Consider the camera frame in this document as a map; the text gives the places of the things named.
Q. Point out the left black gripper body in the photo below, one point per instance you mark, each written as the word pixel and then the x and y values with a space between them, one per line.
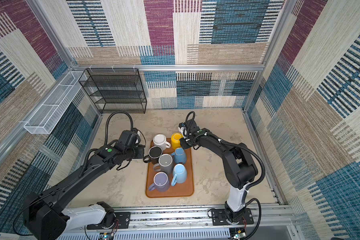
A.
pixel 136 153

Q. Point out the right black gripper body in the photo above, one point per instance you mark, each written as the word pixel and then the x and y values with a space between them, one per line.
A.
pixel 186 142

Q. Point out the yellow mug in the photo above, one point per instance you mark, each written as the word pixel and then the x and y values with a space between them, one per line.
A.
pixel 175 140

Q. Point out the light blue mug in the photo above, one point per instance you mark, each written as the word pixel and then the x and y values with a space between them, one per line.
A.
pixel 179 174

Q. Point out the brown plastic tray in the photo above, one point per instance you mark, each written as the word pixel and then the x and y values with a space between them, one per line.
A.
pixel 178 190

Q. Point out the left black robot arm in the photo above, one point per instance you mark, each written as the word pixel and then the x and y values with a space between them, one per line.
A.
pixel 46 215

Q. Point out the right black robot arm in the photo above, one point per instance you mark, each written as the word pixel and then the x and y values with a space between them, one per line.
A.
pixel 243 168

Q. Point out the black mug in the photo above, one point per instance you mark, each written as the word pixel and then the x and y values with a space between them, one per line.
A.
pixel 153 155

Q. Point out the teal blue mug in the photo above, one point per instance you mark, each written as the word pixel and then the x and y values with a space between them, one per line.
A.
pixel 179 156

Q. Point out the white mug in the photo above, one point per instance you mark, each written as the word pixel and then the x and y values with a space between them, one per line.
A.
pixel 160 140

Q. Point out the grey mug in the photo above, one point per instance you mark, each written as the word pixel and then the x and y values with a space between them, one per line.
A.
pixel 165 164

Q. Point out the purple mug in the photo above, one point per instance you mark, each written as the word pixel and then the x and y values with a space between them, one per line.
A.
pixel 161 182

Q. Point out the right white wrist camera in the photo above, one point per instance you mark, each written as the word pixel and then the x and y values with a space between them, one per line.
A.
pixel 184 129

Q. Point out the black wire shelf rack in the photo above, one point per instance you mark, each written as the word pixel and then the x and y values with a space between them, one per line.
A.
pixel 111 90

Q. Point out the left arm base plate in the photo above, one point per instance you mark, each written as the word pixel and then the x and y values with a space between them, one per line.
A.
pixel 121 220

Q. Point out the white wire mesh basket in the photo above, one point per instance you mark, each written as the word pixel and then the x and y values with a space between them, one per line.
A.
pixel 46 117

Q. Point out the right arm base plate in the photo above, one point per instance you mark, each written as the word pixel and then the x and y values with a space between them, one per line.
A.
pixel 220 218

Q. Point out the aluminium mounting rail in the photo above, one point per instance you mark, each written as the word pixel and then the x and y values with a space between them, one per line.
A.
pixel 277 222

